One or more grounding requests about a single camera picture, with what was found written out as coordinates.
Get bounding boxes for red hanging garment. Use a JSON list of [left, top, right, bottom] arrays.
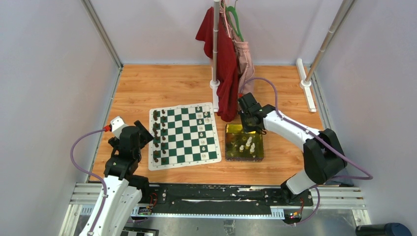
[[195, 7, 238, 122]]

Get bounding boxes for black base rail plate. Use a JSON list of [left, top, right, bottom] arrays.
[[138, 183, 313, 216]]

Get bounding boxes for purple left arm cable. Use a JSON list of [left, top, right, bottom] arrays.
[[70, 127, 110, 236]]

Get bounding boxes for yellow tray of white pieces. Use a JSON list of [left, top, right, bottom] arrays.
[[225, 123, 265, 162]]

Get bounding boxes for green clothes hanger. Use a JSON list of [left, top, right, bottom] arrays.
[[225, 0, 244, 42]]

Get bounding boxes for white rack foot right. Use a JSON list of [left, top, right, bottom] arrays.
[[296, 58, 317, 113]]

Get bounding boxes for white clothes rack pole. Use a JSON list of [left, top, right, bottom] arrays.
[[210, 0, 220, 113]]

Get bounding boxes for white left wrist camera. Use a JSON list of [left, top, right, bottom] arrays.
[[110, 116, 128, 138]]

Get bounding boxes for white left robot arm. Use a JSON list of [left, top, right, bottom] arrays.
[[80, 116, 153, 236]]

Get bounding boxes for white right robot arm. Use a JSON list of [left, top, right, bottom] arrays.
[[238, 93, 347, 206]]

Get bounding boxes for green white chess board mat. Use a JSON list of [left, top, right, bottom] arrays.
[[148, 102, 222, 171]]

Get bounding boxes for pink hanging garment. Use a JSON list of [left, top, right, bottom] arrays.
[[220, 0, 255, 97]]

